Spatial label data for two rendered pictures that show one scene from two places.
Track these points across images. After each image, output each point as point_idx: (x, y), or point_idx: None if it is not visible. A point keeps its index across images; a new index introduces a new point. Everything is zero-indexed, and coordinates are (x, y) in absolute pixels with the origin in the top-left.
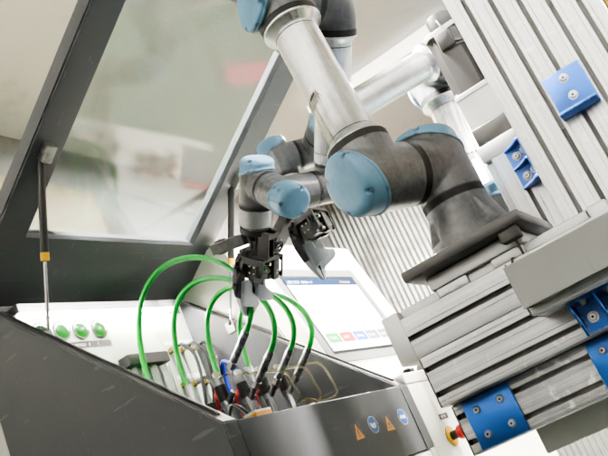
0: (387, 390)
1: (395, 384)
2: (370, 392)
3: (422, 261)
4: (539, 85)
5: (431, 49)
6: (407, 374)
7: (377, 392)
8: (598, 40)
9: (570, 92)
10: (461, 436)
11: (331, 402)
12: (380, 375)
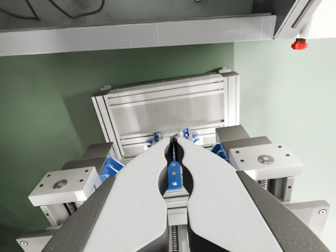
0: (238, 41)
1: (277, 34)
2: (198, 43)
3: (24, 250)
4: None
5: None
6: (320, 37)
7: (212, 43)
8: None
9: None
10: (291, 45)
11: (105, 49)
12: (304, 8)
